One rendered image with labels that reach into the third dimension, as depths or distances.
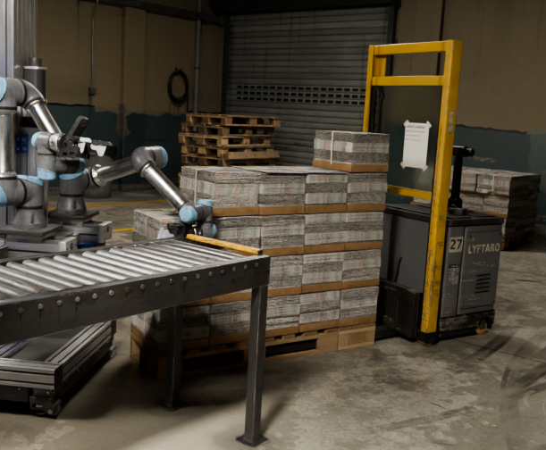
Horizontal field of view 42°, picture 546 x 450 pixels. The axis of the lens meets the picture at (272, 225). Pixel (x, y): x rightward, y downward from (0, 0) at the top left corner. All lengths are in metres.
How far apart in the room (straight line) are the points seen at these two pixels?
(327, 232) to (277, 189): 0.44
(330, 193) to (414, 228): 0.87
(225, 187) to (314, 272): 0.78
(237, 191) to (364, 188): 0.84
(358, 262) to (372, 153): 0.65
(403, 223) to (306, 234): 0.99
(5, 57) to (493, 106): 7.72
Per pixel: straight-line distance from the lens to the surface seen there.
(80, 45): 11.28
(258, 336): 3.00
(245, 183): 3.79
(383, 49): 4.85
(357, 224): 4.25
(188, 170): 3.94
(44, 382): 3.36
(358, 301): 4.39
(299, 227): 4.01
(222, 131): 10.09
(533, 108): 10.05
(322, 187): 4.06
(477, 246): 4.78
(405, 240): 4.84
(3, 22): 3.55
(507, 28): 10.30
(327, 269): 4.18
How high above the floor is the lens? 1.38
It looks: 9 degrees down
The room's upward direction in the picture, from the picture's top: 3 degrees clockwise
